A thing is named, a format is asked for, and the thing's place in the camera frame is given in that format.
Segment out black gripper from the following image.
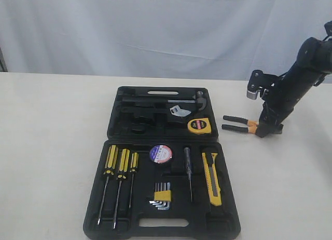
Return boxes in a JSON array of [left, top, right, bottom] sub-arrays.
[[255, 62, 323, 138]]

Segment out pliers black orange handles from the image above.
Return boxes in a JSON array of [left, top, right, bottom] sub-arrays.
[[222, 115, 258, 134]]

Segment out yellow black utility knife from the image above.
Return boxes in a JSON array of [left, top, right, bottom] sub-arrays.
[[202, 151, 222, 207]]

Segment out yellow tape measure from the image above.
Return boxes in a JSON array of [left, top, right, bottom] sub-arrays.
[[187, 117, 212, 135]]

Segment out black electrical tape roll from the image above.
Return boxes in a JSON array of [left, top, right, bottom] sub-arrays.
[[149, 144, 173, 166]]

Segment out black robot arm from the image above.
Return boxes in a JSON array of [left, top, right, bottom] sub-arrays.
[[247, 37, 331, 138]]

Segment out black plastic tool case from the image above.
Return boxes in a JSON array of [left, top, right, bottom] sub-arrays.
[[83, 86, 241, 239]]

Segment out clear voltage tester screwdriver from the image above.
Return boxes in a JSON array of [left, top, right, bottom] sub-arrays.
[[184, 147, 193, 202]]

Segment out white backdrop curtain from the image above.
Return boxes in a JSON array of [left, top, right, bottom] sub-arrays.
[[1, 0, 331, 80]]

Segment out hex key set yellow holder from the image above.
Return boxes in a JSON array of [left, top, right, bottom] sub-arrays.
[[149, 182, 172, 211]]

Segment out small yellow black screwdriver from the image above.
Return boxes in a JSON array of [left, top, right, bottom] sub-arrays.
[[129, 152, 139, 209]]

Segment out medium yellow black screwdriver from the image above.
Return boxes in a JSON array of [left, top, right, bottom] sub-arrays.
[[113, 149, 130, 230]]

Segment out large yellow black screwdriver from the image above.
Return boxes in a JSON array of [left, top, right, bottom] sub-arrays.
[[97, 144, 119, 225]]

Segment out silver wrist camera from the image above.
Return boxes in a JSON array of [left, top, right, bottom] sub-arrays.
[[246, 70, 281, 100]]

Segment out claw hammer black handle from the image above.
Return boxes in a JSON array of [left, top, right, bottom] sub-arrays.
[[122, 91, 207, 111]]

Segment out adjustable wrench black handle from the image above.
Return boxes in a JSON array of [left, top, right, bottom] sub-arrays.
[[116, 103, 191, 118]]

